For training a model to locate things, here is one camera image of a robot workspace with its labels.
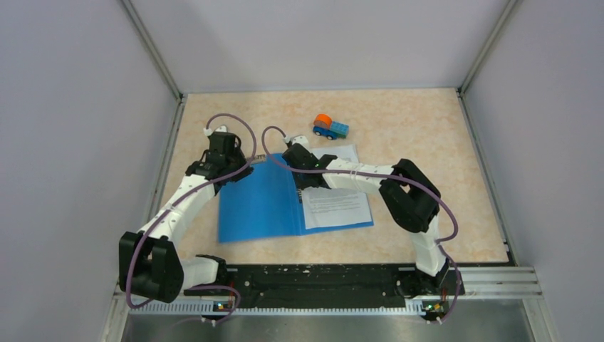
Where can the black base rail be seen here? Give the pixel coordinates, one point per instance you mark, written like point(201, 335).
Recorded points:
point(333, 286)

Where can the blue file folder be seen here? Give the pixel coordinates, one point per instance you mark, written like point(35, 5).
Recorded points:
point(264, 205)

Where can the printed paper sheet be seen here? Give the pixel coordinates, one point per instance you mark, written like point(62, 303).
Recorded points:
point(327, 210)

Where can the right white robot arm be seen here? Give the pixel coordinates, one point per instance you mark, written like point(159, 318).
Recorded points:
point(411, 199)

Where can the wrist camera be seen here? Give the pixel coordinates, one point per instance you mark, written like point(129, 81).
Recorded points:
point(299, 139)
point(220, 129)

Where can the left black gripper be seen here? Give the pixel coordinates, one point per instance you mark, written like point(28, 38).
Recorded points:
point(246, 172)

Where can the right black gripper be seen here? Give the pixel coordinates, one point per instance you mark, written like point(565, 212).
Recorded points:
point(301, 184)

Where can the grey cable duct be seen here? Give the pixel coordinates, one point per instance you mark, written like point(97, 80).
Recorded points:
point(202, 307)

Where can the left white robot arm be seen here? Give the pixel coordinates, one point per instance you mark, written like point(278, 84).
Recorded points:
point(149, 264)

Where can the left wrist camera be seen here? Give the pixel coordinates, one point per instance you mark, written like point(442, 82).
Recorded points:
point(220, 129)

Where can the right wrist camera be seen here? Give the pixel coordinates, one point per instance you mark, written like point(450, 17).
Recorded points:
point(299, 139)

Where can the toy truck orange blue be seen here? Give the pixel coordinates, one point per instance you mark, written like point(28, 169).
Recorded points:
point(324, 125)

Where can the metal folder clip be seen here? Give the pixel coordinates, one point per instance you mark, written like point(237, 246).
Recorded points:
point(258, 159)

